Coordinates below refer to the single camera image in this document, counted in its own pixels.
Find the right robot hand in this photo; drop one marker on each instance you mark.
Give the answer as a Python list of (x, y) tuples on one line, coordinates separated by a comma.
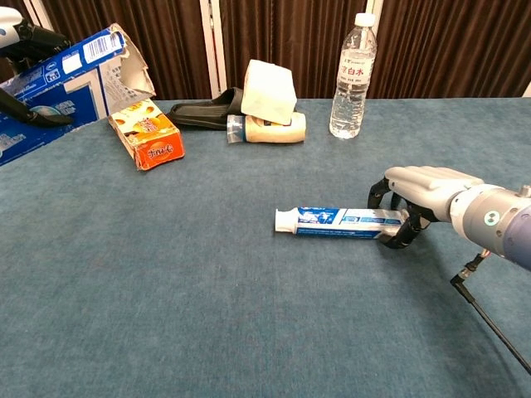
[(427, 178)]

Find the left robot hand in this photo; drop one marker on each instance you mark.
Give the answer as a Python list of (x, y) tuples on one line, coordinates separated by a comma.
[(37, 39)]

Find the blue toothpaste carton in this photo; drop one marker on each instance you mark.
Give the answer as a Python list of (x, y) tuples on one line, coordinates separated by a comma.
[(83, 89)]

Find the white blue toothpaste tube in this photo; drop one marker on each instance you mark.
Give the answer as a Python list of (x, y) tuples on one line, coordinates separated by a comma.
[(327, 221)]

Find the right purple robot arm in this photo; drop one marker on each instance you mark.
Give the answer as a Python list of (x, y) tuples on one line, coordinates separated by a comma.
[(498, 224)]

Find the orange snack box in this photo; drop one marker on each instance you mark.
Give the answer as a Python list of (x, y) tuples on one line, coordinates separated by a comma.
[(153, 137)]

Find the brown pleated curtain panel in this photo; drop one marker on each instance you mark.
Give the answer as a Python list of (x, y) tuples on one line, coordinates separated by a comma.
[(166, 41), (448, 45), (10, 2), (298, 37)]

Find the clear plastic water bottle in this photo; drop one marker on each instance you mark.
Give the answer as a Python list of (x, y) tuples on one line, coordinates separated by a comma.
[(350, 95)]

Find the black slipper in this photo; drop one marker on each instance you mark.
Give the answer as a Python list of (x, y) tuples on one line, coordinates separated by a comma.
[(199, 114)]

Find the white tissue pack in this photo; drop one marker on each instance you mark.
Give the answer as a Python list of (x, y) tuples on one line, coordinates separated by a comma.
[(267, 91)]

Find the teal felt table cover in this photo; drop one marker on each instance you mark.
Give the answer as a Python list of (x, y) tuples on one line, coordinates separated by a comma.
[(265, 311)]

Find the white partition frame post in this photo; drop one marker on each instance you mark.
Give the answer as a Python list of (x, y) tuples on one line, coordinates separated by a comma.
[(527, 92), (31, 9), (205, 41)]

